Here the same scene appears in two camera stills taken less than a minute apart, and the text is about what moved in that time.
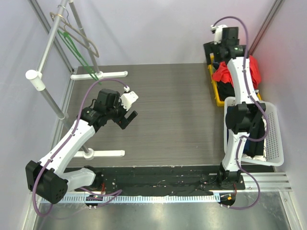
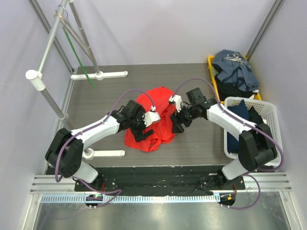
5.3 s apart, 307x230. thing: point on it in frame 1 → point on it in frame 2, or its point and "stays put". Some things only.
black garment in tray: [225, 90] stays put
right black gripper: [209, 51] → [179, 121]
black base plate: [156, 180] stays put
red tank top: [222, 74] → [162, 134]
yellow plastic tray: [219, 102] stays put
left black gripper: [122, 120] → [139, 136]
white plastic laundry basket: [274, 153] stays put
